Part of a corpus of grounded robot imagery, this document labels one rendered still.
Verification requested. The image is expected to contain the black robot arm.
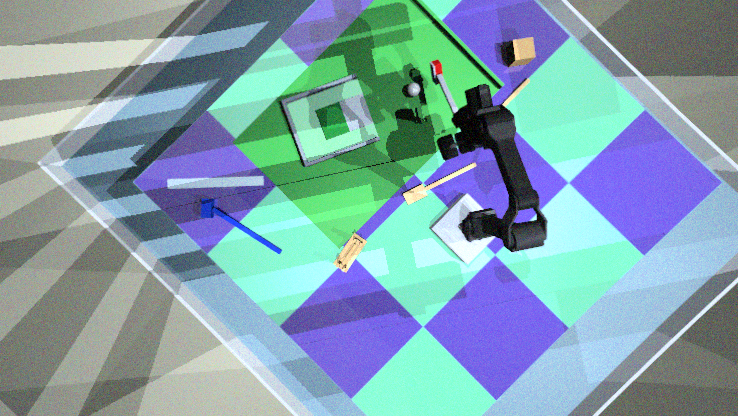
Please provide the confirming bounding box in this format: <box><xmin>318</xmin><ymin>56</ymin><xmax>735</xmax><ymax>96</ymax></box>
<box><xmin>451</xmin><ymin>84</ymin><xmax>548</xmax><ymax>252</ymax></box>

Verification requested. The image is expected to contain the white flat bar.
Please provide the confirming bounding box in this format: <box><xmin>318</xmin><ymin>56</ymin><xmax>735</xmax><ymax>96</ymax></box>
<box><xmin>167</xmin><ymin>176</ymin><xmax>264</xmax><ymax>189</ymax></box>

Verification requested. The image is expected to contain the tan cube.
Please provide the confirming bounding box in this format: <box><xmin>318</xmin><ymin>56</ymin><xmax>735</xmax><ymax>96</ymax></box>
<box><xmin>506</xmin><ymin>37</ymin><xmax>536</xmax><ymax>67</ymax></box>

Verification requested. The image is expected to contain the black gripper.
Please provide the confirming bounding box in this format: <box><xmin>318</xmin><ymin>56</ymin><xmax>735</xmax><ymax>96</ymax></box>
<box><xmin>437</xmin><ymin>125</ymin><xmax>483</xmax><ymax>161</ymax></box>

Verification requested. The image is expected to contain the blue golf putter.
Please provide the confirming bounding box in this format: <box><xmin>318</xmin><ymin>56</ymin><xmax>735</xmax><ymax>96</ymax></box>
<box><xmin>201</xmin><ymin>199</ymin><xmax>282</xmax><ymax>254</ymax></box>

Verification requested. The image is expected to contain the white golf ball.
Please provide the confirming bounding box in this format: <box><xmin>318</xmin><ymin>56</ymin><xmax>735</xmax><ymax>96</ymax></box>
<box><xmin>406</xmin><ymin>82</ymin><xmax>420</xmax><ymax>97</ymax></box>

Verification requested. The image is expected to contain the green flat mat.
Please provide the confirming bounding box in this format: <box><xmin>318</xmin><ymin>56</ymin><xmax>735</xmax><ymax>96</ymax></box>
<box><xmin>233</xmin><ymin>0</ymin><xmax>499</xmax><ymax>249</ymax></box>

